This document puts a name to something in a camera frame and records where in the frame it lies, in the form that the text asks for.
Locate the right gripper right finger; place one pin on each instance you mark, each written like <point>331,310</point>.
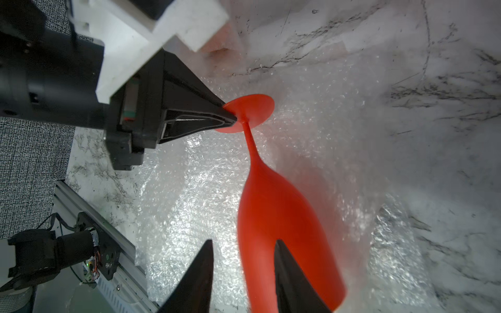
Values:
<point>294,292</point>

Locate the orange wine glass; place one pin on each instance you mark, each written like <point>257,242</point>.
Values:
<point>225,45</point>

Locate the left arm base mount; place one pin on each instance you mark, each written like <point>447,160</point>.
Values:
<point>38,255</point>

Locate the coral wine glass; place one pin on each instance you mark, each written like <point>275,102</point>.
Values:
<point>271,208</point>

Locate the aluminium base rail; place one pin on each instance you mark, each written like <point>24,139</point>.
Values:
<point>121,282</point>

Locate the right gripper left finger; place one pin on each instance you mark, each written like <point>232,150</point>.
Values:
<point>193,292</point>

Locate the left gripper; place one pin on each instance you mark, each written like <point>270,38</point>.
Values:
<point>49,77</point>

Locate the bubble wrap sheet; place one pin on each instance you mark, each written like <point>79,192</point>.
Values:
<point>326,136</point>

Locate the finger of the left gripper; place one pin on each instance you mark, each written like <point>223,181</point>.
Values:
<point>190,106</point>

